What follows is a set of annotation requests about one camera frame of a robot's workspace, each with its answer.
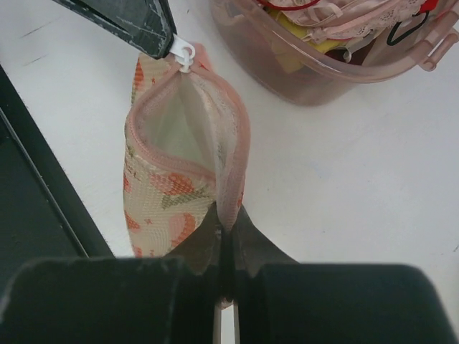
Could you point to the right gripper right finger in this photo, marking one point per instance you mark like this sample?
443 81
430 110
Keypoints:
280 300

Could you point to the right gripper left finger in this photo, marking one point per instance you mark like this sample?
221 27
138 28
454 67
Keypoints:
170 299

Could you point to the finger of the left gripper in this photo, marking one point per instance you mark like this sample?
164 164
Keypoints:
147 25

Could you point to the floral mesh laundry bag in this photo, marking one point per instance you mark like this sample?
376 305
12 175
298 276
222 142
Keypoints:
187 147

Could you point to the yellow bra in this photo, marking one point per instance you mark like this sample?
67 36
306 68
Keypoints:
288 60

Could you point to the pink satin bra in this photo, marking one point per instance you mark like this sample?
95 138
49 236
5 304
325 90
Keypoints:
350 26

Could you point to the red bra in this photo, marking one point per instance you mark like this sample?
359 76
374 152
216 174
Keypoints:
430 5

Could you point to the pink plastic basket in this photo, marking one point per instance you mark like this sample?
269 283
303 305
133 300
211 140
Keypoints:
420 41

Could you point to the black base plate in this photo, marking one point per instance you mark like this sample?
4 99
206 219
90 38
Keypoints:
41 214

